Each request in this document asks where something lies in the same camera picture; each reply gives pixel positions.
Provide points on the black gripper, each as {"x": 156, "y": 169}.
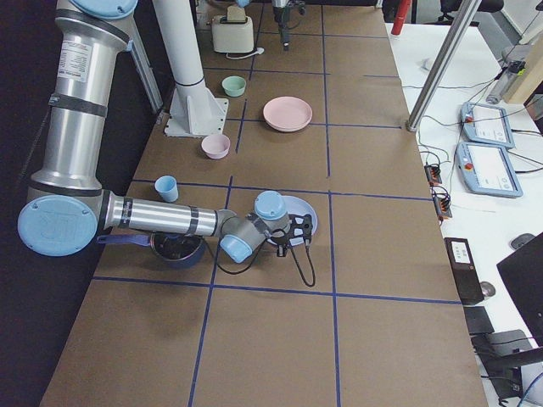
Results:
{"x": 282, "y": 19}
{"x": 280, "y": 242}

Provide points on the blue plate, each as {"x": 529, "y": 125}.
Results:
{"x": 299, "y": 207}

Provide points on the pink plate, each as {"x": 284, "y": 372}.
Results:
{"x": 287, "y": 114}

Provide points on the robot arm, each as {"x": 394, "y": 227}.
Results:
{"x": 282, "y": 12}
{"x": 72, "y": 197}

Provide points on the cream toaster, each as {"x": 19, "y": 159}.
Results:
{"x": 232, "y": 38}

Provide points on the bread slice in toaster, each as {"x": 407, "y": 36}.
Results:
{"x": 236, "y": 15}

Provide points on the green bowl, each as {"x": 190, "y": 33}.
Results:
{"x": 234, "y": 86}

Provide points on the dark blue pot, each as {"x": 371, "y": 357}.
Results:
{"x": 162, "y": 250}

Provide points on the red cylinder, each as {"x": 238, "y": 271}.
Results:
{"x": 400, "y": 16}

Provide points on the pink bowl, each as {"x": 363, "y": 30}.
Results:
{"x": 216, "y": 146}

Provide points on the light blue cup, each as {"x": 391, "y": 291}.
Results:
{"x": 167, "y": 188}

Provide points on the orange connector block near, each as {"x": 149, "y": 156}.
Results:
{"x": 442, "y": 203}

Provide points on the orange connector block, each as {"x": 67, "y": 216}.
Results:
{"x": 432, "y": 172}
{"x": 442, "y": 203}

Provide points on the orange connector block far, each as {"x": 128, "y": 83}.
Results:
{"x": 432, "y": 172}

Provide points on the black box with label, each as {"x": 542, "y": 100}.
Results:
{"x": 463, "y": 270}

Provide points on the far teach pendant tablet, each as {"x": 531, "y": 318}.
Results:
{"x": 486, "y": 124}

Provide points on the teach pendant tablet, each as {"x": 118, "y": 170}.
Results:
{"x": 486, "y": 124}
{"x": 487, "y": 170}

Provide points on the grey water bottle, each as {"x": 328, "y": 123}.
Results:
{"x": 509, "y": 74}

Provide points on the near teach pendant tablet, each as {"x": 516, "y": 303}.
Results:
{"x": 487, "y": 170}

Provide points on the black monitor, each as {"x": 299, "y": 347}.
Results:
{"x": 521, "y": 273}

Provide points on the black monitor stand base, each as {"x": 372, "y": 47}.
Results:
{"x": 510, "y": 361}

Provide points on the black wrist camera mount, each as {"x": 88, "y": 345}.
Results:
{"x": 301, "y": 230}

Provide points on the aluminium frame post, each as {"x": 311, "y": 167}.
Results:
{"x": 466, "y": 12}

